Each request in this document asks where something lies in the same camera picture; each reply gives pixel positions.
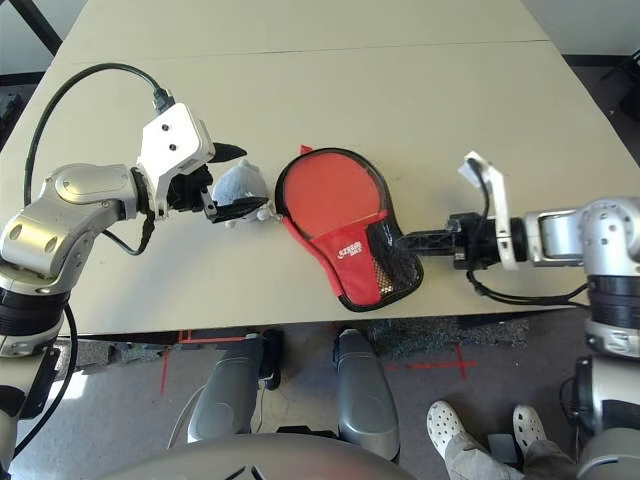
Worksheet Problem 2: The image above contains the white perforated clog shoe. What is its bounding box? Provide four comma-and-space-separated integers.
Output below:
425, 399, 474, 459
512, 403, 547, 456

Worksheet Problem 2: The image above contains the grey foot pedal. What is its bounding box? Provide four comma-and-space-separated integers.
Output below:
487, 433, 521, 465

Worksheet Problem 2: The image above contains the grey robot torso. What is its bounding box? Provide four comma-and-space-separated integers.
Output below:
94, 432, 416, 480

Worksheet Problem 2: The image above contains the red ping-pong paddle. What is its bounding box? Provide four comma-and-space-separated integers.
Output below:
282, 149, 391, 241

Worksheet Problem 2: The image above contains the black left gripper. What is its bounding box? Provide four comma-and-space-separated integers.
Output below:
169, 141, 270, 225

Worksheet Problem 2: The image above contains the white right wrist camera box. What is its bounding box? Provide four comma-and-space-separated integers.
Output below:
460, 152, 521, 272

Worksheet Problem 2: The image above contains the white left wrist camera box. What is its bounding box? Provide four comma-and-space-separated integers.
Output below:
135, 102, 217, 221

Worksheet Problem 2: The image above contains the grey speckled floor mat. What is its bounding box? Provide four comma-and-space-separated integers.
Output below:
49, 339, 166, 376

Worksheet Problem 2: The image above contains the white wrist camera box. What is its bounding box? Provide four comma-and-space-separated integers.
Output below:
460, 152, 521, 272
135, 102, 217, 221

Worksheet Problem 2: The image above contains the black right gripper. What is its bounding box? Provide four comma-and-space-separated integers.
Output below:
397, 212, 501, 272

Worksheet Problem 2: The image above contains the black metal frame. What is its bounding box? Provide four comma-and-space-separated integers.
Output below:
0, 0, 64, 51

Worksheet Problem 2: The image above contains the dark speckled floor mat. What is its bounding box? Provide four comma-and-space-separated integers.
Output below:
369, 319, 531, 361

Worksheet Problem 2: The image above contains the grey plush zipper charm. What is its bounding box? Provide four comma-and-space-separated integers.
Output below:
212, 158, 284, 230

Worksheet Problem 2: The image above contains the black foam floor tile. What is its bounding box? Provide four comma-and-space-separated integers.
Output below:
0, 89, 24, 126

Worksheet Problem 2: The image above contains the grey left robot leg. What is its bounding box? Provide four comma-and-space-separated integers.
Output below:
187, 332, 286, 446

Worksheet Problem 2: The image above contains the grey trouser leg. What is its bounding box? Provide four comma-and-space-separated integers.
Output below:
519, 438, 579, 480
444, 432, 521, 480

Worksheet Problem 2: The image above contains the black and red paddle case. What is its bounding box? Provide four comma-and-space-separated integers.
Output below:
273, 144, 425, 314

